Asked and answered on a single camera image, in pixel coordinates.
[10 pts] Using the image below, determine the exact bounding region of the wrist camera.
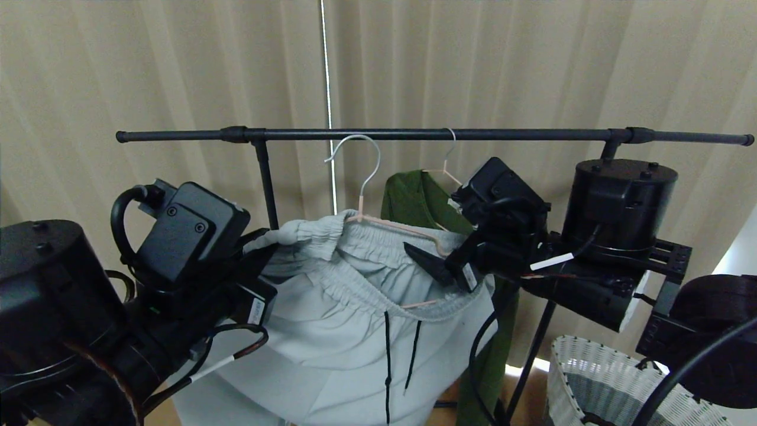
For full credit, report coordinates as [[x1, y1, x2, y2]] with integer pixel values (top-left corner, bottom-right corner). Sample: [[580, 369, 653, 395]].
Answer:
[[135, 180, 252, 292], [450, 156, 552, 238]]

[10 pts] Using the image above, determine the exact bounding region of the green printed shirt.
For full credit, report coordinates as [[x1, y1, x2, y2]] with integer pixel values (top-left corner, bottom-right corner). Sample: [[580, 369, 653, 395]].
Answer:
[[380, 170, 522, 426]]

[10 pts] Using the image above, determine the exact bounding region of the black clothes rack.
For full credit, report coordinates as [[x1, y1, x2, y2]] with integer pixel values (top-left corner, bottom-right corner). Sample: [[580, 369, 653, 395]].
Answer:
[[116, 126, 755, 426]]

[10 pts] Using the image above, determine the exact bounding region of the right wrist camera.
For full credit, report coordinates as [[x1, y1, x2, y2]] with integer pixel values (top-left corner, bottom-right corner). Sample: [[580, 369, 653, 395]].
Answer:
[[450, 156, 552, 238]]

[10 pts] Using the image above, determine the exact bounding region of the beige curtain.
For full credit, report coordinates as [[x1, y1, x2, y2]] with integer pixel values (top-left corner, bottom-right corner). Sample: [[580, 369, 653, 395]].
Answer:
[[0, 0, 757, 379]]

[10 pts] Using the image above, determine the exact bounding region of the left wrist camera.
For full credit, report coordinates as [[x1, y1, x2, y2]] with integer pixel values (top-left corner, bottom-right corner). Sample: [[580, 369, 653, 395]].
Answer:
[[135, 180, 252, 292]]

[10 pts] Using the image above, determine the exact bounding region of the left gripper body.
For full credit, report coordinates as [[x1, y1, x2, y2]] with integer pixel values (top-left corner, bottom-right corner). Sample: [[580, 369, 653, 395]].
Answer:
[[118, 227, 279, 410]]

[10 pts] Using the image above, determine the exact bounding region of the pale grey garment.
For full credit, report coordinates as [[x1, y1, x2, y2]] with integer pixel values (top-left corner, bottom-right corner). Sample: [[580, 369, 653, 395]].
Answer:
[[172, 209, 499, 426]]

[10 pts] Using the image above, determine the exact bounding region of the white laundry basket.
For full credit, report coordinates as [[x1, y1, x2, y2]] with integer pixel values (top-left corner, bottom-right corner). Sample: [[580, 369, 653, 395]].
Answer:
[[544, 335, 735, 426]]

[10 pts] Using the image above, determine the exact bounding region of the pink clothes hanger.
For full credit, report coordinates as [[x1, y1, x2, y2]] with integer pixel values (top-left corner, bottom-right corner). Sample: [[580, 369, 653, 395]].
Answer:
[[323, 134, 457, 310], [422, 128, 468, 231]]

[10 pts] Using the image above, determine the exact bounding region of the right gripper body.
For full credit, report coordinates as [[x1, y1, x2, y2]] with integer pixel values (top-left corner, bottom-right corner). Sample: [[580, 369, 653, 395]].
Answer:
[[444, 232, 649, 333]]

